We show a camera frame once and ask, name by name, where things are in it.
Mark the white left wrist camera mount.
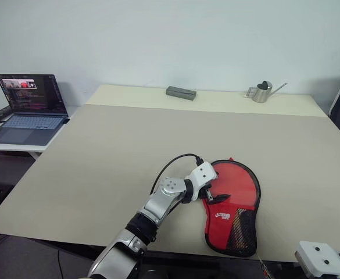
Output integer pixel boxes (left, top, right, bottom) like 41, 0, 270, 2
186, 162, 220, 202

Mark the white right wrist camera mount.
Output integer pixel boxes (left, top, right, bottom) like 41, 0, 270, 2
294, 240, 340, 279

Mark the beige table mat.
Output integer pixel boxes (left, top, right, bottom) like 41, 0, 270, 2
0, 103, 340, 264

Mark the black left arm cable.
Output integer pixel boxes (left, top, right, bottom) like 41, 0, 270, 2
150, 153, 205, 202

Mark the black table frame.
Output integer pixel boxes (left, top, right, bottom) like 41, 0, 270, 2
53, 229, 303, 279

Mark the grey rectangular box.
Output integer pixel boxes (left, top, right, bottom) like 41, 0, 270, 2
166, 85, 198, 102

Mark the white side table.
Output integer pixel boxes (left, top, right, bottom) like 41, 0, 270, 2
0, 105, 81, 161

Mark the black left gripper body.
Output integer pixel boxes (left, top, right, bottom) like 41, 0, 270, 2
199, 183, 215, 205

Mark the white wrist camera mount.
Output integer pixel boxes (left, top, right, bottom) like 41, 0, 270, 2
186, 162, 220, 202
294, 240, 340, 279

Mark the black red paddle case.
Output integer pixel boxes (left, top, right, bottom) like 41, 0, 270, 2
201, 158, 262, 258

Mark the metal watering can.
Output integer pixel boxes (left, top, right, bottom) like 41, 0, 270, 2
245, 80, 288, 103

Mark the open laptop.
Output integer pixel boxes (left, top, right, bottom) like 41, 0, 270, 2
0, 73, 71, 146

